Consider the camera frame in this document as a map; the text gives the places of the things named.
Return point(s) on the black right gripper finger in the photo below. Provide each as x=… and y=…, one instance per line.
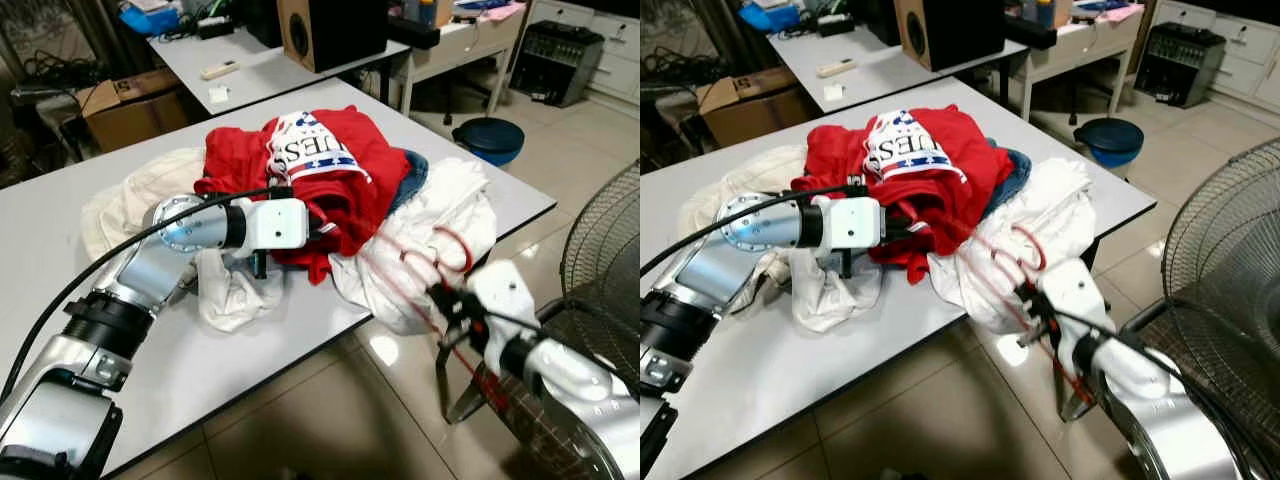
x=450, y=343
x=1032, y=340
x=1027, y=297
x=440, y=296

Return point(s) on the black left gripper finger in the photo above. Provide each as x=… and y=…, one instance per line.
x=915, y=234
x=330, y=217
x=915, y=218
x=331, y=233

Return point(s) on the red t-shirt white print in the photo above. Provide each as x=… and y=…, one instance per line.
x=940, y=200
x=340, y=200

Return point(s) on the red plastic hanger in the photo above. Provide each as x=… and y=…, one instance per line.
x=466, y=255
x=1040, y=250

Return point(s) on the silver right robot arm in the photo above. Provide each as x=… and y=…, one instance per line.
x=1160, y=400
x=570, y=375

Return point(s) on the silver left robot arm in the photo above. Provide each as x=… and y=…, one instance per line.
x=190, y=225
x=750, y=225

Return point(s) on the blue jeans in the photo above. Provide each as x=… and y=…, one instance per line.
x=1015, y=175
x=412, y=175

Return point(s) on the large white crumpled garment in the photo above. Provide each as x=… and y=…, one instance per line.
x=1060, y=200
x=450, y=200

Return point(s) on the small white cloth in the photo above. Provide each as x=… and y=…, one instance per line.
x=830, y=300
x=235, y=300

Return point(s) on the white side table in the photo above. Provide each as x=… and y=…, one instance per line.
x=880, y=80
x=260, y=75

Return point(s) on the white remote control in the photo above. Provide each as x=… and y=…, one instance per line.
x=220, y=70
x=838, y=68

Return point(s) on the blue round bin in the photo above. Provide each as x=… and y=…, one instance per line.
x=490, y=135
x=1110, y=137

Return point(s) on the open cardboard box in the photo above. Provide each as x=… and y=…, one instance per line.
x=750, y=112
x=130, y=115

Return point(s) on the black wooden speaker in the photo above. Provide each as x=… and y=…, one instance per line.
x=345, y=35
x=960, y=35

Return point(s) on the white table black legs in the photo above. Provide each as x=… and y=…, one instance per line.
x=800, y=400
x=200, y=380

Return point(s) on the beige desk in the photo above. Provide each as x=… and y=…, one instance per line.
x=1095, y=40
x=470, y=40

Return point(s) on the blue bag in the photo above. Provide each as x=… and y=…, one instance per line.
x=150, y=18
x=770, y=15

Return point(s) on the black audio mixer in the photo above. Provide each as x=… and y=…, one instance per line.
x=555, y=60
x=1180, y=62

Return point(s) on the pink cloth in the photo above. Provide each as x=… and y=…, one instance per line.
x=495, y=10
x=1112, y=10

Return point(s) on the white drawer cabinet row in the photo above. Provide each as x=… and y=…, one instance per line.
x=1250, y=55
x=615, y=50

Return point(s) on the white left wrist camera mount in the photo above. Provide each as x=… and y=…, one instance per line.
x=850, y=222
x=275, y=225

